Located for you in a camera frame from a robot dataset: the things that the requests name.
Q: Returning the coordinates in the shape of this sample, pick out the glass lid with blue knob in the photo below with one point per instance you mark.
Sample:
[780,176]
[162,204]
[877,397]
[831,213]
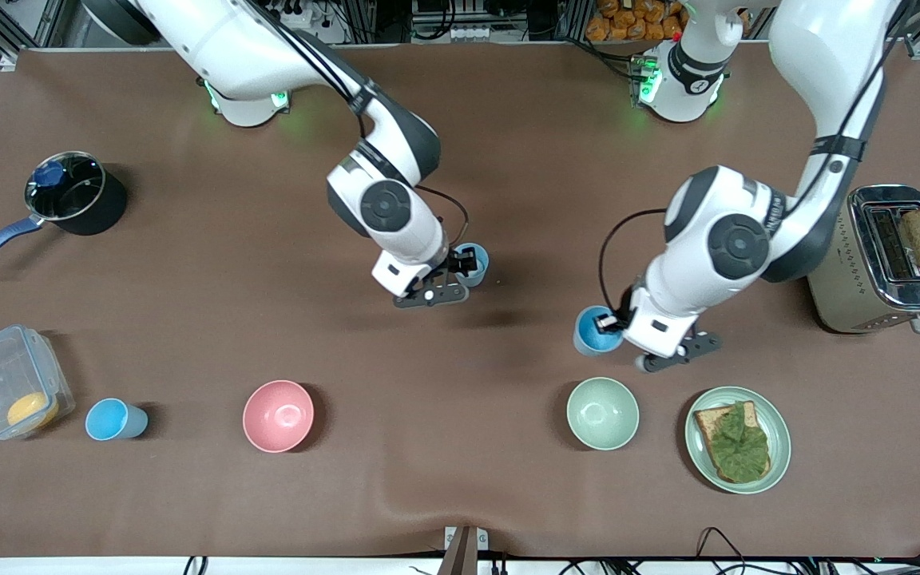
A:
[51,173]

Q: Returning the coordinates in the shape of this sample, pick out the pale green plate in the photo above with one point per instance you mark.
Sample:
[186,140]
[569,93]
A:
[779,439]

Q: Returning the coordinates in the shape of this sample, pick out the toast slice under lettuce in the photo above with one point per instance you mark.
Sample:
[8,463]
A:
[706,419]

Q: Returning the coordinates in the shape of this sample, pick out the bag of orange buns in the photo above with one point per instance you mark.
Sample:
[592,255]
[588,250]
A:
[636,20]

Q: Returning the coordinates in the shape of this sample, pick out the blue plastic cup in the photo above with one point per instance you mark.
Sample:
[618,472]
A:
[113,420]
[483,267]
[588,337]

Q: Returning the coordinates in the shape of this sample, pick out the pink bowl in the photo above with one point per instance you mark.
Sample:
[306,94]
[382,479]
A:
[278,416]

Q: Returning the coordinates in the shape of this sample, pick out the green lettuce leaf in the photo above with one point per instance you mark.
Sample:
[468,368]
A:
[739,447]

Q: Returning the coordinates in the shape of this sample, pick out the white power strip with plugs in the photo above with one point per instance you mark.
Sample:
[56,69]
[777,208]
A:
[294,14]

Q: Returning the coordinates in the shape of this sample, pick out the pale green bowl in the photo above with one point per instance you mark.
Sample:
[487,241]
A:
[603,414]

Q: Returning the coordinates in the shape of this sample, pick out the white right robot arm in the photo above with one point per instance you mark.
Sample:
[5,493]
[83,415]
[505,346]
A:
[228,48]

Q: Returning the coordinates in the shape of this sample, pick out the orange round food item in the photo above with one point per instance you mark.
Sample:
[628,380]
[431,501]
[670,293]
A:
[33,410]

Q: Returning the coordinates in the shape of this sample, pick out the beige and chrome toaster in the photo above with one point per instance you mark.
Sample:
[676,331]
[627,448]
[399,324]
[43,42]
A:
[835,303]

